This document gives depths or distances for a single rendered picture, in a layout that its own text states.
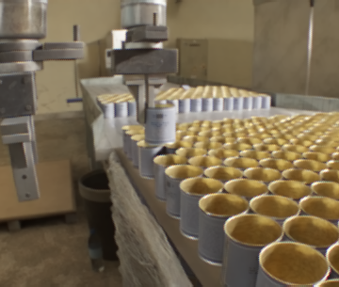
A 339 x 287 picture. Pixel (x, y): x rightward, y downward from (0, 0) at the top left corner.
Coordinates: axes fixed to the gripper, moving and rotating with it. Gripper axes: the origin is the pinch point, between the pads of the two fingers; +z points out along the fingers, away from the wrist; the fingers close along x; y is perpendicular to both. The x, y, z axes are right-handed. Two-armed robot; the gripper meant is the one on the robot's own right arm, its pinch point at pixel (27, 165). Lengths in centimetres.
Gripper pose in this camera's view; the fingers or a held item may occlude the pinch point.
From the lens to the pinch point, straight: 43.0
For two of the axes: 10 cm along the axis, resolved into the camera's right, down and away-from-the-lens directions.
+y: -9.0, 1.2, -4.1
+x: 4.3, 2.6, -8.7
